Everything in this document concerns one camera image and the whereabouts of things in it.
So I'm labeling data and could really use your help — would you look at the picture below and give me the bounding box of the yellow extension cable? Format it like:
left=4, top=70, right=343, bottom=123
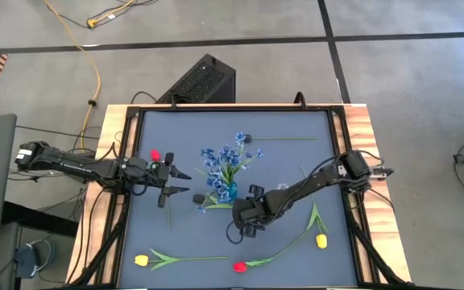
left=42, top=0, right=139, bottom=152

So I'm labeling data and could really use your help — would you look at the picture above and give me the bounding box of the black metal table frame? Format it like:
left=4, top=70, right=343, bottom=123
left=65, top=103, right=414, bottom=290

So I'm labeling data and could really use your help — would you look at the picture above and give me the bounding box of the black computer tower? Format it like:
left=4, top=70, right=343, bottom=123
left=155, top=53, right=237, bottom=105

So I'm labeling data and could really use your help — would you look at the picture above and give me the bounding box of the yellow artificial tulip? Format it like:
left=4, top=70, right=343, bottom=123
left=298, top=164, right=329, bottom=250
left=134, top=248, right=229, bottom=271

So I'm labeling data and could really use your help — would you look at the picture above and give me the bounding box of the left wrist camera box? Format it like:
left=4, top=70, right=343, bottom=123
left=123, top=155, right=149, bottom=179

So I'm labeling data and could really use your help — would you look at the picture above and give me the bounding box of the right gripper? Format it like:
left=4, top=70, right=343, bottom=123
left=231, top=184, right=284, bottom=238

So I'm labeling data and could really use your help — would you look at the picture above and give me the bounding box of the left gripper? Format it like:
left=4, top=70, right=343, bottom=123
left=147, top=151, right=193, bottom=209

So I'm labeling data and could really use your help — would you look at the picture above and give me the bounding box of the red artificial tulip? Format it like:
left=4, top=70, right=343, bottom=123
left=150, top=148, right=172, bottom=231
left=233, top=227, right=312, bottom=274

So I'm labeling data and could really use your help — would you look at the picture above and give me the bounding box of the blue cut-glass vase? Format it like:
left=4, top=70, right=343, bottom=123
left=226, top=180, right=239, bottom=202

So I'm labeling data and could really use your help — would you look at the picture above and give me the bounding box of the blue artificial flower bunch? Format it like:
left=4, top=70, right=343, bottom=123
left=194, top=130, right=265, bottom=214

